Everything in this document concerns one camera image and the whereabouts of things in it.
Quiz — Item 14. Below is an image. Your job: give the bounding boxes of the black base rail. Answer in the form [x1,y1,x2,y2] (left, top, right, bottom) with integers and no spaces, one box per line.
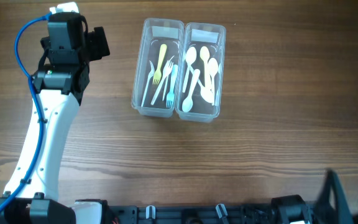
[73,203,316,224]

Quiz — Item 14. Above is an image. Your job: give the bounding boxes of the yellow plastic spoon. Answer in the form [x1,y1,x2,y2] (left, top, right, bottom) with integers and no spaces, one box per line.
[200,46,211,90]

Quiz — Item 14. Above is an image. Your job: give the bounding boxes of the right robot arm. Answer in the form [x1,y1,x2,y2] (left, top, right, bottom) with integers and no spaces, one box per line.
[269,169,358,223]

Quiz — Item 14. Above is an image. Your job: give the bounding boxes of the white fork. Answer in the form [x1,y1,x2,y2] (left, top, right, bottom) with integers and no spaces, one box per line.
[151,60,173,105]
[166,65,178,108]
[162,57,173,101]

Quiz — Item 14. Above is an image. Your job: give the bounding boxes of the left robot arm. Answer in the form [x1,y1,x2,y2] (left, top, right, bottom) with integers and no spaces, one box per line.
[0,7,116,223]

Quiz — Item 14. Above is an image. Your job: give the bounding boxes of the white fork diagonal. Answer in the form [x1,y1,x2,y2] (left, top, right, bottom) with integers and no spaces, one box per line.
[141,60,155,107]

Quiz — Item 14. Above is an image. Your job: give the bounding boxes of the left clear plastic container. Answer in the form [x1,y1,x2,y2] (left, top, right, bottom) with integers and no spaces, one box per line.
[131,18,184,118]

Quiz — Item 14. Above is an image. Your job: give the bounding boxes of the yellow plastic fork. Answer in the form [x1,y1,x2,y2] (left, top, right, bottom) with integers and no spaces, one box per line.
[153,44,167,85]

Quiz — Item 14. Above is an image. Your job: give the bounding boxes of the clear plastic container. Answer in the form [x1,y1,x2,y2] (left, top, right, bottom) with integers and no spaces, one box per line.
[175,22,226,123]
[131,18,184,118]

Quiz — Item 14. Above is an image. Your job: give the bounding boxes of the right clear plastic container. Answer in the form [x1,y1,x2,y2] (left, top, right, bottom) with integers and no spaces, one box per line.
[175,22,226,123]

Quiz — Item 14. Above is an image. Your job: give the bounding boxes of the white plastic spoon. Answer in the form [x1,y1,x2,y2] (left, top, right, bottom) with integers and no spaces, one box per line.
[182,69,200,113]
[182,47,196,93]
[208,58,219,106]
[190,67,214,104]

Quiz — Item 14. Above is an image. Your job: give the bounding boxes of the left blue cable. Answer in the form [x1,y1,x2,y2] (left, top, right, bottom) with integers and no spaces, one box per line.
[0,12,53,224]

